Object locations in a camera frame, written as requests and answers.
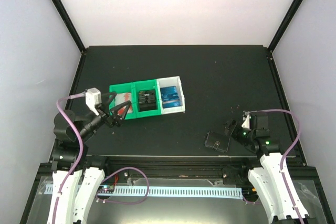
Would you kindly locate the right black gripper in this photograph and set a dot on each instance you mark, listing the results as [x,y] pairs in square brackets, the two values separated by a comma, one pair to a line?
[233,133]

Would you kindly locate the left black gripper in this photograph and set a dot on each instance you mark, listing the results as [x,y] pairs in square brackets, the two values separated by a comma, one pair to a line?
[109,119]

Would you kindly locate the black card holder wallet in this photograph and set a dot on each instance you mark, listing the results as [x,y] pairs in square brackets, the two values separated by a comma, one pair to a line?
[217,142]

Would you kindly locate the green bin with black cards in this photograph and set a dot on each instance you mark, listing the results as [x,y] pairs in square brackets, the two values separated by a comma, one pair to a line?
[146,85]

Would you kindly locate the white bin with blue cards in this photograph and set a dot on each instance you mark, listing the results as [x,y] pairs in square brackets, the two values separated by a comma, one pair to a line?
[167,82]

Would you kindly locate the green bin with red cards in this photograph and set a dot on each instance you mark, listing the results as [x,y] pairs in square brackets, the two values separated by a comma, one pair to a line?
[121,88]

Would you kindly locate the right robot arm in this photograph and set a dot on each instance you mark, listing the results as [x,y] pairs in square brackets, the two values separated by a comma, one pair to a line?
[269,175]

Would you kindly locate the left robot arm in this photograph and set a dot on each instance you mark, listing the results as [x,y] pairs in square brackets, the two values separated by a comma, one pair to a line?
[76,177]

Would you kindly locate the red white card stack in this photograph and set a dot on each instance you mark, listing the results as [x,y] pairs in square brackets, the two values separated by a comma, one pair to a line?
[123,97]

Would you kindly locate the black card stack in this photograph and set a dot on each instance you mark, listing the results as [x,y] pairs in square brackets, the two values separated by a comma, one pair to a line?
[147,100]

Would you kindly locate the blue card stack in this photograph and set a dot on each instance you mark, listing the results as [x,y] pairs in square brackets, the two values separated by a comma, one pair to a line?
[170,97]

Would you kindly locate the right controller board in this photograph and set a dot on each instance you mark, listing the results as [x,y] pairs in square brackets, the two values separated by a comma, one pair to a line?
[249,191]

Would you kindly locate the controller board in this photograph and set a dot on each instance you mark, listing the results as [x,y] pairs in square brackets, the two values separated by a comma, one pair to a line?
[249,191]
[105,190]

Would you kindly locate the left controller board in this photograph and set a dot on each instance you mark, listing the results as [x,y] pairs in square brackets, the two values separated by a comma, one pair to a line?
[105,190]

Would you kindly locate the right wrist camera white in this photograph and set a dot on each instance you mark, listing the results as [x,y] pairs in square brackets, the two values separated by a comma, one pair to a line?
[246,120]

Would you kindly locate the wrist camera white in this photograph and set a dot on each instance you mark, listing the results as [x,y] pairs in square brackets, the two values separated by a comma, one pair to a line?
[246,120]
[93,99]

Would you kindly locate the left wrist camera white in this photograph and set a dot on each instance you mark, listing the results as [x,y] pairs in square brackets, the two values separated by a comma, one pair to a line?
[93,99]

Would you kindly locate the blue slotted cable duct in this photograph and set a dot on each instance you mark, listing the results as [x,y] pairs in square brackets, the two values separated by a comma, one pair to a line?
[189,192]

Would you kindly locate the left black frame post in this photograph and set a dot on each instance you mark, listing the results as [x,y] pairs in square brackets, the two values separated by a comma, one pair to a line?
[69,24]

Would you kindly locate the black frame post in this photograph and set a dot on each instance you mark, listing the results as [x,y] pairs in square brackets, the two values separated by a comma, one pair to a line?
[69,24]
[293,8]

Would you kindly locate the right black frame post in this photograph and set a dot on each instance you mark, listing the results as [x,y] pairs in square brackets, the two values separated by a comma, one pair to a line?
[293,8]

